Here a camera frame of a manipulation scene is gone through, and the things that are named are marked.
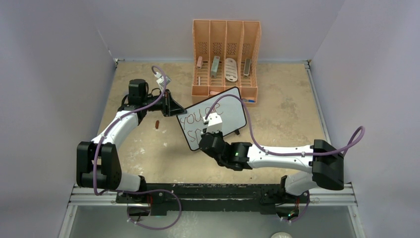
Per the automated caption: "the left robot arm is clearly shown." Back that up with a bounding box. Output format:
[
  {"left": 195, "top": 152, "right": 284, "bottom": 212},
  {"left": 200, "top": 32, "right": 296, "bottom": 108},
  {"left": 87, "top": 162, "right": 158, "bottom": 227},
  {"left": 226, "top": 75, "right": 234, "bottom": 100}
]
[{"left": 76, "top": 76, "right": 187, "bottom": 203}]

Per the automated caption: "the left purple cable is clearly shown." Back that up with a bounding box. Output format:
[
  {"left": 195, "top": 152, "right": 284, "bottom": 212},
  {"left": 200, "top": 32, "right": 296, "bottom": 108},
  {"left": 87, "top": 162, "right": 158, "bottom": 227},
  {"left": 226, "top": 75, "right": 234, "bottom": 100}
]
[{"left": 93, "top": 66, "right": 183, "bottom": 231}]

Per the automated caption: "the black framed whiteboard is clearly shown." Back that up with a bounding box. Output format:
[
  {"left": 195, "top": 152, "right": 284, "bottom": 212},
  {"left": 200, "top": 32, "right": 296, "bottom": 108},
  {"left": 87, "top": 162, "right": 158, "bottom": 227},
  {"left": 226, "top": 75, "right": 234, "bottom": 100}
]
[{"left": 177, "top": 87, "right": 247, "bottom": 151}]

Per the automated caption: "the grey green box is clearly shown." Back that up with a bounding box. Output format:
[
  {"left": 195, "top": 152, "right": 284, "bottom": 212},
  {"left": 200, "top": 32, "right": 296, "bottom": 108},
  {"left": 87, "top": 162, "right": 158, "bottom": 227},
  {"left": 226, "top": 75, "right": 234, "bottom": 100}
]
[{"left": 210, "top": 56, "right": 220, "bottom": 78}]

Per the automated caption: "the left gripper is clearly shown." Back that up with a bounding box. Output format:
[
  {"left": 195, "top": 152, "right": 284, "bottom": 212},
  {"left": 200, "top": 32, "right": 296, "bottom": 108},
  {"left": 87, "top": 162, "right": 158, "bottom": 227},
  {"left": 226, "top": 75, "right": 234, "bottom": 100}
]
[{"left": 142, "top": 89, "right": 186, "bottom": 117}]

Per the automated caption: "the peach plastic desk organizer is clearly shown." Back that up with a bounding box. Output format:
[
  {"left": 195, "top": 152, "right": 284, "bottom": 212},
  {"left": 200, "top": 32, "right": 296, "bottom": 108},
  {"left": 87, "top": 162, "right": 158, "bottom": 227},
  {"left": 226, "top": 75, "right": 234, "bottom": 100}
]
[{"left": 191, "top": 19, "right": 262, "bottom": 106}]

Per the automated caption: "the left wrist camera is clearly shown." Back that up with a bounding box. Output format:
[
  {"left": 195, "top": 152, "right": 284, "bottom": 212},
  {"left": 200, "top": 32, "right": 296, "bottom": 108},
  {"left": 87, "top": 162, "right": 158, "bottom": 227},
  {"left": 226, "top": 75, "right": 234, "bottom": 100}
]
[{"left": 155, "top": 72, "right": 171, "bottom": 90}]

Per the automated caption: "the white round object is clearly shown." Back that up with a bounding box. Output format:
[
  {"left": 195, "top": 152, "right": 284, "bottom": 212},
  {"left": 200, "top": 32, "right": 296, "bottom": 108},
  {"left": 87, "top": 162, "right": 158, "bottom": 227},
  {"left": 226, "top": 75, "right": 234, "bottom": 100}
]
[{"left": 270, "top": 232, "right": 292, "bottom": 238}]

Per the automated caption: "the blue grey small item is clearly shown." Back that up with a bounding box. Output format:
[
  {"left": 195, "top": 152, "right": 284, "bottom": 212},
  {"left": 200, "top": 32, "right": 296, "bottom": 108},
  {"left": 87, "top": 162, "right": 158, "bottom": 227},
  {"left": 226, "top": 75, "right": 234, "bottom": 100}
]
[{"left": 242, "top": 98, "right": 255, "bottom": 103}]

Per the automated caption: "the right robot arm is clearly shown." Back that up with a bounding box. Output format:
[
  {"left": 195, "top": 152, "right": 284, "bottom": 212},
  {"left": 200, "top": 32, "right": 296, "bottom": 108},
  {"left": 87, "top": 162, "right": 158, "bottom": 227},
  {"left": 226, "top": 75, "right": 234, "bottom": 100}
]
[{"left": 199, "top": 133, "right": 344, "bottom": 202}]

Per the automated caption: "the black aluminium base frame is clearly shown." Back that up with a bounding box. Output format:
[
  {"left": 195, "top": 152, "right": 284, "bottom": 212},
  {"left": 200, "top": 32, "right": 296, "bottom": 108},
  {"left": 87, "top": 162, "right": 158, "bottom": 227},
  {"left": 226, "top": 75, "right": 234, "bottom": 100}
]
[{"left": 59, "top": 183, "right": 366, "bottom": 238}]

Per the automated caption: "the grey eraser block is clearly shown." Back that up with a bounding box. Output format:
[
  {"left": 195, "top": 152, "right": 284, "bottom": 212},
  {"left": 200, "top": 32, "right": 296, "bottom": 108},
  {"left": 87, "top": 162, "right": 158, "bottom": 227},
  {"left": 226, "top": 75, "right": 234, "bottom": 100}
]
[{"left": 243, "top": 58, "right": 252, "bottom": 77}]

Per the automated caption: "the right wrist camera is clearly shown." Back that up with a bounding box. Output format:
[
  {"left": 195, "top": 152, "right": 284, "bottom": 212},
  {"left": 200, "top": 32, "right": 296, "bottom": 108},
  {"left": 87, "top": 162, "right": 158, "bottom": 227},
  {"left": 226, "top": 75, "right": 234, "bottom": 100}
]
[{"left": 203, "top": 113, "right": 222, "bottom": 132}]

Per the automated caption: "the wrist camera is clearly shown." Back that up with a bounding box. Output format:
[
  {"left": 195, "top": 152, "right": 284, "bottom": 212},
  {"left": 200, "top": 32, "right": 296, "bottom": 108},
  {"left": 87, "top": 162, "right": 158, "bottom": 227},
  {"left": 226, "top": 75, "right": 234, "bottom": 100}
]
[
  {"left": 155, "top": 72, "right": 171, "bottom": 90},
  {"left": 203, "top": 113, "right": 222, "bottom": 132}
]

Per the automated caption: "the white oval perforated plate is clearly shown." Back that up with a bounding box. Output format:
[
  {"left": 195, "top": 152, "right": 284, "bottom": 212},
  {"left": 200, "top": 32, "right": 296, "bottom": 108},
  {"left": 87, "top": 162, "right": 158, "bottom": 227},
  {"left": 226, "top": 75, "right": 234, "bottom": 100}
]
[{"left": 224, "top": 58, "right": 238, "bottom": 82}]

